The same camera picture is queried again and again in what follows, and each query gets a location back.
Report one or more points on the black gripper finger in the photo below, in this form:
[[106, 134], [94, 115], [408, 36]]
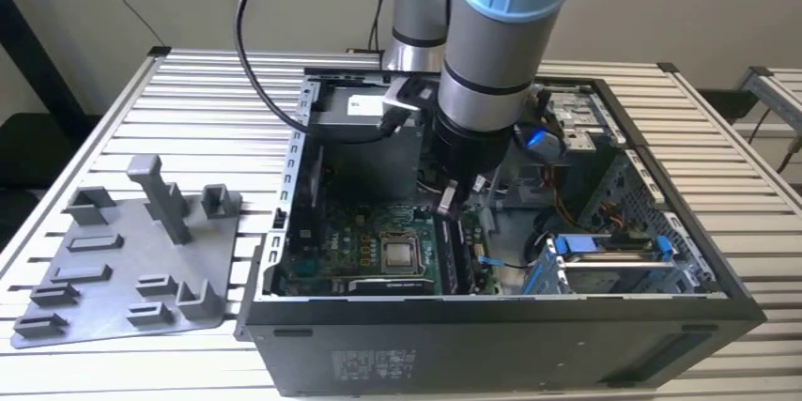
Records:
[[458, 201]]

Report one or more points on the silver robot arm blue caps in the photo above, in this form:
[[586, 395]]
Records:
[[496, 58]]

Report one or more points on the silver CPU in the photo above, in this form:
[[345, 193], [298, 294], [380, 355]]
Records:
[[401, 257]]

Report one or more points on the grey power supply unit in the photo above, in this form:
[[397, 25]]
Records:
[[364, 171]]

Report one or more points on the green motherboard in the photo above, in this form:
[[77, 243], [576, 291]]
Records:
[[352, 227]]

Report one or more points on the silver drive bay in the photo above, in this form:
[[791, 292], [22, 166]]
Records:
[[582, 110]]

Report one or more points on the blue disk carrier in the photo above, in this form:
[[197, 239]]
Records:
[[577, 243]]

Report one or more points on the black graphics card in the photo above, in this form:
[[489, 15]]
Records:
[[389, 286]]

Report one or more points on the perforated metal drive cage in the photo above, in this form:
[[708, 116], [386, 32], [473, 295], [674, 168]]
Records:
[[633, 194]]

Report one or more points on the black PC case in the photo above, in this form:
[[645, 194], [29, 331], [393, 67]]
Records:
[[470, 354]]

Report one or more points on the black box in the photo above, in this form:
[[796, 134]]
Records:
[[727, 105]]

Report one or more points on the grey parts rack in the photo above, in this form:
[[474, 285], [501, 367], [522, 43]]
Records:
[[138, 274]]

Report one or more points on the black slanted bar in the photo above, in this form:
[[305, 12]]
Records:
[[38, 53]]

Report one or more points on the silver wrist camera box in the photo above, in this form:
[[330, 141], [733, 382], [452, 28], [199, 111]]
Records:
[[405, 98]]

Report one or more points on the aluminium frame side table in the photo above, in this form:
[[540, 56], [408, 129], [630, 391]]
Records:
[[771, 86]]

